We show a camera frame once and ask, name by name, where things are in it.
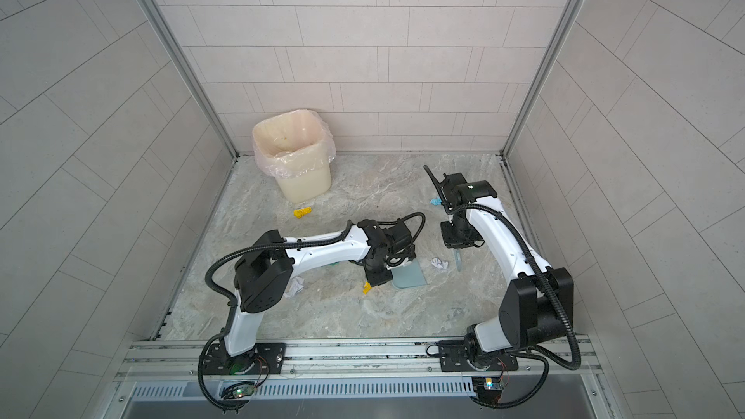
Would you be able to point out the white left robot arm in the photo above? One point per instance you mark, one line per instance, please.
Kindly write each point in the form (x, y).
(254, 279)

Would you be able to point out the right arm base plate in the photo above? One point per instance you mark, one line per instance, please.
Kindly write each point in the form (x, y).
(463, 355)

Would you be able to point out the printed paper scrap right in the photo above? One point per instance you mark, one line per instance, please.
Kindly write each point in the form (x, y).
(439, 264)

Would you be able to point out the right circuit board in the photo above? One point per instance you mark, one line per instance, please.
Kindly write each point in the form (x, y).
(488, 390)

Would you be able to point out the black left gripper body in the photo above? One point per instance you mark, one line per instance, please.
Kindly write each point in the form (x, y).
(379, 273)

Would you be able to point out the left circuit board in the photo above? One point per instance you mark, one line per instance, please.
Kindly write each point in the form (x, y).
(238, 391)

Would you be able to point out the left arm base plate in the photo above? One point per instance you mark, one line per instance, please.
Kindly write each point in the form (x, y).
(264, 358)

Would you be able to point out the circuit board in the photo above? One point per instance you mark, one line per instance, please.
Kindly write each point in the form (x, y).
(238, 391)
(488, 390)

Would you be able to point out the clear plastic bin liner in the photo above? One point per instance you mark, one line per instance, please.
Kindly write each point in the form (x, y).
(292, 144)

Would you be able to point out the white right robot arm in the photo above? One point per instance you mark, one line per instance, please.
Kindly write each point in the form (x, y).
(536, 314)

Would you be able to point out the pale green dustpan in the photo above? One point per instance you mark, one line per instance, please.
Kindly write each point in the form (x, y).
(408, 276)

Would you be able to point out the pale green hand brush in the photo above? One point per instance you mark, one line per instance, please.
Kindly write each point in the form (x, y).
(458, 260)

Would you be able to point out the white paper scrap front left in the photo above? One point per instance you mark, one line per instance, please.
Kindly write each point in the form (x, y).
(295, 286)

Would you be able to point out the aluminium front rail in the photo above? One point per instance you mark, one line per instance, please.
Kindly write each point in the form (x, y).
(312, 369)

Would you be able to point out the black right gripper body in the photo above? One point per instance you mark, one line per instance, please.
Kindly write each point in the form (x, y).
(458, 233)

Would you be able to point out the cream plastic trash bin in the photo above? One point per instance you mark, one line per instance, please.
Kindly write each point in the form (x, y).
(308, 186)

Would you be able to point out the yellow paper scrap near bin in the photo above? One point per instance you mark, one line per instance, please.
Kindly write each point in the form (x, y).
(300, 213)

